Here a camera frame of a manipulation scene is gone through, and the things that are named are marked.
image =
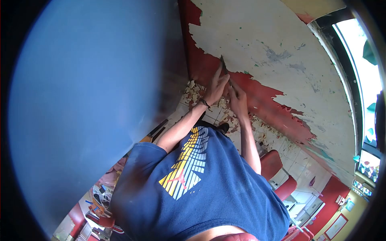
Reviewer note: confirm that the person's right hand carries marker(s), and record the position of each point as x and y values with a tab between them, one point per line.
239	104

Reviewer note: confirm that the person's left hand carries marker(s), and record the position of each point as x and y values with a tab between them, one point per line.
214	92

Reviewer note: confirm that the person's right fingers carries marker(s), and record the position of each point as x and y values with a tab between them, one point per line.
234	90

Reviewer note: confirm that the person's left fingers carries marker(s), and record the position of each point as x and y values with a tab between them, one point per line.
221	80

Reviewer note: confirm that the metal paint scraper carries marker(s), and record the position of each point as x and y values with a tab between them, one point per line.
223	65

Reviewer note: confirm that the pile of paint chips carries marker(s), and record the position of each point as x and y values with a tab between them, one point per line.
193	90

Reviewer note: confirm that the person's legs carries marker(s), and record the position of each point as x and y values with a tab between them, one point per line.
223	127

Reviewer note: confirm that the red padded chair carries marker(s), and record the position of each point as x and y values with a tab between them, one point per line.
270	164
104	222

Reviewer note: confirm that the person's body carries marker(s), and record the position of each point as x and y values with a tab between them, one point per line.
217	186

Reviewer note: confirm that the red framed picture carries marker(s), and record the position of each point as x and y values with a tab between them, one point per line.
336	226

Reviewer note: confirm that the window with dark frame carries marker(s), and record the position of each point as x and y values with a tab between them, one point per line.
368	75

